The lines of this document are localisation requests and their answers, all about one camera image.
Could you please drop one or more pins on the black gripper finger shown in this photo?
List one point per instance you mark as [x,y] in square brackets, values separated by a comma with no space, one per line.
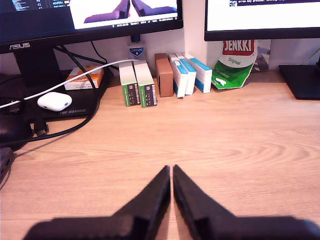
[192,205]
[150,205]

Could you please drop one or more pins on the green and white box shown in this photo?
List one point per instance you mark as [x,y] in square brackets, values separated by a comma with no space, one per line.
[128,82]
[147,85]

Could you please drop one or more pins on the blue and white box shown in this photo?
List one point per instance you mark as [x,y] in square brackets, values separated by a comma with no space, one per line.
[180,82]
[191,77]
[203,77]

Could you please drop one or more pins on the brown cardboard box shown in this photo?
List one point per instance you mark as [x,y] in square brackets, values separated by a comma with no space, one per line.
[165,80]

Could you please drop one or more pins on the green Jenkki gum bag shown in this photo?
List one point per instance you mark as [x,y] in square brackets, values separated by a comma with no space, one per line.
[232,70]

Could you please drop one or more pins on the white earbuds case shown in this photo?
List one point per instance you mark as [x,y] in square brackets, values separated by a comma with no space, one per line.
[54,101]

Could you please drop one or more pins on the orange and white box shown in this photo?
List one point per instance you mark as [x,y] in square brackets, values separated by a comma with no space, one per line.
[83,79]

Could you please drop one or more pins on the black usb hub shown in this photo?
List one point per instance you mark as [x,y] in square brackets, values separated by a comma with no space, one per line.
[5,162]

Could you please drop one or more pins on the clear sanitizer bottle blue label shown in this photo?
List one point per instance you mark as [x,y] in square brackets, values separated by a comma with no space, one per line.
[136,51]

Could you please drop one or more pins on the grey patterned card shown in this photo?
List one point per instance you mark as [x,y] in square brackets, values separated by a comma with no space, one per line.
[263,56]

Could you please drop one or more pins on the black Huawei computer monitor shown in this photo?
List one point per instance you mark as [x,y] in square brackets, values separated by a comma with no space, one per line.
[262,33]

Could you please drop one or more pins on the black ASUS computer monitor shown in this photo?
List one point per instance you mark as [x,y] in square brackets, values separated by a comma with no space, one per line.
[37,27]

